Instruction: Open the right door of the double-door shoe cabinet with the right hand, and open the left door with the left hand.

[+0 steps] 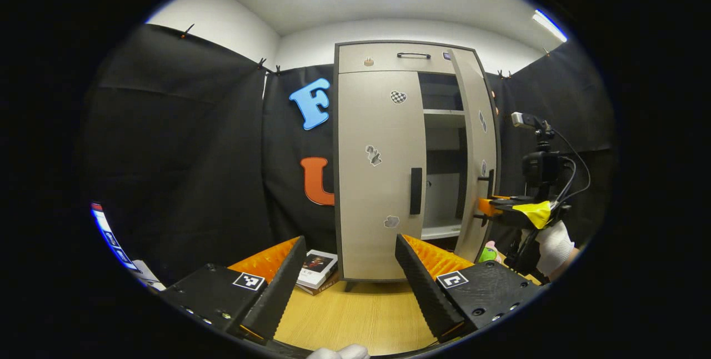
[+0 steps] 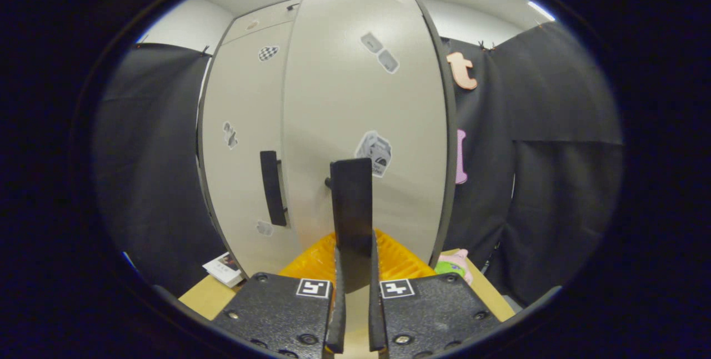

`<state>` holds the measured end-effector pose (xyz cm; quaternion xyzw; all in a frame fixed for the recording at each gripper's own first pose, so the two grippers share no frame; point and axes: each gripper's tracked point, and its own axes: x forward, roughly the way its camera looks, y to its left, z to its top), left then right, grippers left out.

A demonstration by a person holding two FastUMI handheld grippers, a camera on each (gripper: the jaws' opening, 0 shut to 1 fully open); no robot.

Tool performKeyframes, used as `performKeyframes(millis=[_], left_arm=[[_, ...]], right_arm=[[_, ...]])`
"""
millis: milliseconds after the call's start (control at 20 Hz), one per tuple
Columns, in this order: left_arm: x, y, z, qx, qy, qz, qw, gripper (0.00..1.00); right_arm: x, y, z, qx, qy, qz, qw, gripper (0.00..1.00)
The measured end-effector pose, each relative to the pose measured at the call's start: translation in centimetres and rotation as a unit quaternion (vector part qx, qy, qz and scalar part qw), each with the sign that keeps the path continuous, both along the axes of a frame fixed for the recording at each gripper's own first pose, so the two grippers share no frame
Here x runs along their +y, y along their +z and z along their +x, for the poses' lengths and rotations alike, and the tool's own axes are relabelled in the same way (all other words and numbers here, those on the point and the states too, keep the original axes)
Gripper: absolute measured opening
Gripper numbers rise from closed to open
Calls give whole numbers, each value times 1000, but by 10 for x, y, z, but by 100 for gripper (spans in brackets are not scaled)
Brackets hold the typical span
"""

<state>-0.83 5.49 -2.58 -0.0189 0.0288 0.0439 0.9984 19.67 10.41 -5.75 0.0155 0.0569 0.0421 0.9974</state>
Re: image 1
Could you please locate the white cabinet shelf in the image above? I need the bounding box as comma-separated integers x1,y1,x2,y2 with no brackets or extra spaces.
420,226,462,240
423,109,466,129

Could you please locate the ceiling light panel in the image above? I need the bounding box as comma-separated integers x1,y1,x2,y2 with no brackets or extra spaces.
532,9,568,43

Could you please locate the black cable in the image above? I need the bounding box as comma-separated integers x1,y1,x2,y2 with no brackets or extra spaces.
553,130,591,204

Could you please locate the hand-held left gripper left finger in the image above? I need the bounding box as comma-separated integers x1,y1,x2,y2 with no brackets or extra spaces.
158,235,308,343

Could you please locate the brown book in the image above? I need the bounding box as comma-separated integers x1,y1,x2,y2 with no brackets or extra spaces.
296,276,339,296

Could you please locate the beige double-door shoe cabinet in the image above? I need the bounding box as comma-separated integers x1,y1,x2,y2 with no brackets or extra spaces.
332,41,489,283

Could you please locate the lit screen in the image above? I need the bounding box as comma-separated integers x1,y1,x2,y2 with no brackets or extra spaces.
91,202,139,272

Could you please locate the black backdrop cloth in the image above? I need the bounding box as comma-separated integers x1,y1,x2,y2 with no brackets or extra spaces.
83,23,617,287

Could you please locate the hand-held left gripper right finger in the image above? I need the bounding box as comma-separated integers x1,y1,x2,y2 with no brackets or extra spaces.
394,233,542,344

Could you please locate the beige shoe cabinet door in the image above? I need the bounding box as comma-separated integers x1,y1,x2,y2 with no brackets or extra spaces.
449,48,500,262
338,71,427,281

